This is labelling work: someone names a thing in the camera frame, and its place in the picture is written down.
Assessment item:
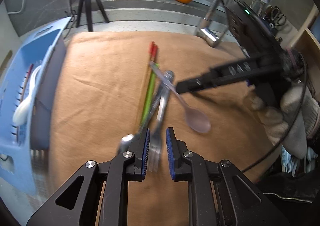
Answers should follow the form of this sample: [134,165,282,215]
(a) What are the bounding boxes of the metal fork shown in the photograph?
[147,71,175,173]

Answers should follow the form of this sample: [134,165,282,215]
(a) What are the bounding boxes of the brown towel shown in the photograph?
[47,31,283,226]

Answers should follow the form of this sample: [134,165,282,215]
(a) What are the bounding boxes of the person's right hand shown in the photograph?
[244,84,320,159]

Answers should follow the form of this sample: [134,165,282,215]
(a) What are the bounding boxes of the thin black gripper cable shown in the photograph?
[220,0,309,173]

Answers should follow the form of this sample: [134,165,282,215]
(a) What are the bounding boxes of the chrome faucet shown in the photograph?
[194,0,265,48]

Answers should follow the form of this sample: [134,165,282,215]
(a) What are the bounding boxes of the translucent plastic spoon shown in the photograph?
[149,62,212,133]

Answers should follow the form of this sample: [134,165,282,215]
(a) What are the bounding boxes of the metal spoon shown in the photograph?
[116,76,168,155]

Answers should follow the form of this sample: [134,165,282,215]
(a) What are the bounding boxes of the blue plastic drain basket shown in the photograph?
[0,16,73,195]

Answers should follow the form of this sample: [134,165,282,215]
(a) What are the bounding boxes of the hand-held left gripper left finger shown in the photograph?
[26,127,151,226]

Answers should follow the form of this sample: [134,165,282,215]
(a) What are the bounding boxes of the black handled scissors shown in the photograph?
[265,6,287,27]

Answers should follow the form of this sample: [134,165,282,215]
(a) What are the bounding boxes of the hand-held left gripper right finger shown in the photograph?
[166,127,290,226]

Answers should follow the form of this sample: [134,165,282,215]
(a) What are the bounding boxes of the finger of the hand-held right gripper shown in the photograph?
[176,57,284,95]

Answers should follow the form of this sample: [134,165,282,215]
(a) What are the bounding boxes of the white cutting board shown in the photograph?
[0,1,23,77]

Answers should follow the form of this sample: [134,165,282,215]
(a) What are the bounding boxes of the green chopstick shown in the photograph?
[139,62,160,126]

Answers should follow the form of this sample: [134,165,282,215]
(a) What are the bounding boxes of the white ceramic spoon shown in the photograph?
[12,66,42,125]

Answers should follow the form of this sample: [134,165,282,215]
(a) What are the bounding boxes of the black ring light cable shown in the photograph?
[64,9,78,39]

